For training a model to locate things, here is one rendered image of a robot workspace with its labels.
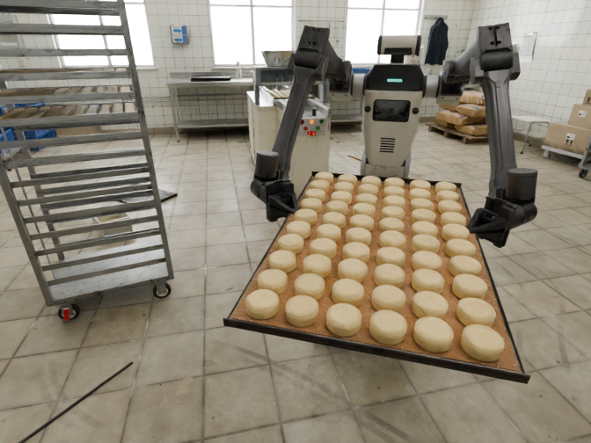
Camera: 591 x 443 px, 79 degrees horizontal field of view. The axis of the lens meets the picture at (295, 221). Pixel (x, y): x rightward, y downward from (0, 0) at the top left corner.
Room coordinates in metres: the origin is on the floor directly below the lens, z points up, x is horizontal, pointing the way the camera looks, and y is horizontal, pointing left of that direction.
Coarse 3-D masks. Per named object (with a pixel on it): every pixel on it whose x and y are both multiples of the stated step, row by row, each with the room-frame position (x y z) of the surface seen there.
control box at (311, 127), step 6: (306, 120) 2.89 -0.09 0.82; (318, 120) 2.91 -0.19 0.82; (324, 120) 2.91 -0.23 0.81; (300, 126) 2.88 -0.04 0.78; (306, 126) 2.89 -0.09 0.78; (312, 126) 2.90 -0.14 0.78; (318, 126) 2.90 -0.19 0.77; (324, 126) 2.91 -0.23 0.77; (300, 132) 2.88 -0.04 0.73; (306, 132) 2.89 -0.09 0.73; (312, 132) 2.89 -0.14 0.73; (318, 132) 2.91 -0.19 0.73; (324, 132) 2.92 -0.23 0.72
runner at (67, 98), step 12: (24, 96) 1.58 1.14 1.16; (36, 96) 1.59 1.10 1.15; (48, 96) 1.61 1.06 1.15; (60, 96) 1.63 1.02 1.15; (72, 96) 1.65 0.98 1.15; (84, 96) 1.67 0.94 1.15; (96, 96) 1.68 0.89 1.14; (108, 96) 1.70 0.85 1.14; (120, 96) 1.72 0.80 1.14; (132, 96) 1.74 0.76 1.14
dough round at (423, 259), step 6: (420, 252) 0.55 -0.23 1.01; (426, 252) 0.55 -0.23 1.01; (432, 252) 0.55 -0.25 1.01; (414, 258) 0.53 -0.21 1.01; (420, 258) 0.53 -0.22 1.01; (426, 258) 0.53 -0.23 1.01; (432, 258) 0.53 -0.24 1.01; (438, 258) 0.53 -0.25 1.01; (414, 264) 0.53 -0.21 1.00; (420, 264) 0.52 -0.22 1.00; (426, 264) 0.52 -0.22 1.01; (432, 264) 0.52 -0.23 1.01; (438, 264) 0.52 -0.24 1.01; (438, 270) 0.51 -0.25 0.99
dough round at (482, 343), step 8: (464, 328) 0.37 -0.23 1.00; (472, 328) 0.37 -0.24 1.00; (480, 328) 0.37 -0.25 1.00; (488, 328) 0.37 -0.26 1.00; (464, 336) 0.36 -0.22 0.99; (472, 336) 0.36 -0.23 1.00; (480, 336) 0.36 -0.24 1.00; (488, 336) 0.35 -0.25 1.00; (496, 336) 0.35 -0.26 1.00; (464, 344) 0.35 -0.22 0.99; (472, 344) 0.34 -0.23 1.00; (480, 344) 0.34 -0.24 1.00; (488, 344) 0.34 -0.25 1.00; (496, 344) 0.34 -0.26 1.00; (504, 344) 0.34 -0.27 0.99; (472, 352) 0.34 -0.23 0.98; (480, 352) 0.33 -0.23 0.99; (488, 352) 0.33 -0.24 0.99; (496, 352) 0.33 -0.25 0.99; (488, 360) 0.33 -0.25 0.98
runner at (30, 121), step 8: (136, 112) 1.75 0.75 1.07; (0, 120) 1.53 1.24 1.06; (8, 120) 1.54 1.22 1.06; (16, 120) 1.55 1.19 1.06; (24, 120) 1.57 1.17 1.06; (32, 120) 1.58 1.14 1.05; (40, 120) 1.59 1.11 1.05; (48, 120) 1.60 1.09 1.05; (56, 120) 1.61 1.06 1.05; (64, 120) 1.62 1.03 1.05; (72, 120) 1.64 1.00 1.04; (80, 120) 1.65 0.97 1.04; (88, 120) 1.66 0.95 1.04; (96, 120) 1.67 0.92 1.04
